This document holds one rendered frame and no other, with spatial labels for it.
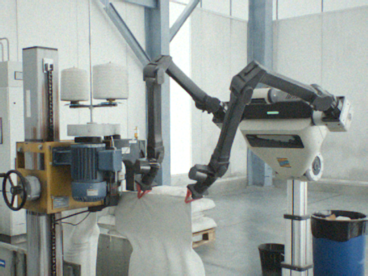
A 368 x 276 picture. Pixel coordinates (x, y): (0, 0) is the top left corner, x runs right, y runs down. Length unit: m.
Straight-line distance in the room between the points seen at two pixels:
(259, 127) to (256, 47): 8.77
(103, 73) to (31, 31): 4.95
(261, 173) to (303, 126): 8.74
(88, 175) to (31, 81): 0.50
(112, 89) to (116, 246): 1.18
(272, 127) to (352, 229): 1.98
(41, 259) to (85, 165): 0.49
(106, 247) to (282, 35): 8.63
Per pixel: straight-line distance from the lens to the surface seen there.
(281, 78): 2.01
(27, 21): 7.16
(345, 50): 10.57
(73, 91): 2.45
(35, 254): 2.39
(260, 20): 11.23
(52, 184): 2.27
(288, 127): 2.37
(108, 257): 3.17
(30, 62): 2.33
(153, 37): 8.62
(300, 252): 2.66
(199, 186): 2.18
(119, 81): 2.25
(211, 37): 10.12
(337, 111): 2.26
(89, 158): 2.15
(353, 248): 4.30
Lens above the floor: 1.42
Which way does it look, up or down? 3 degrees down
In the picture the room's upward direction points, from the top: 1 degrees counter-clockwise
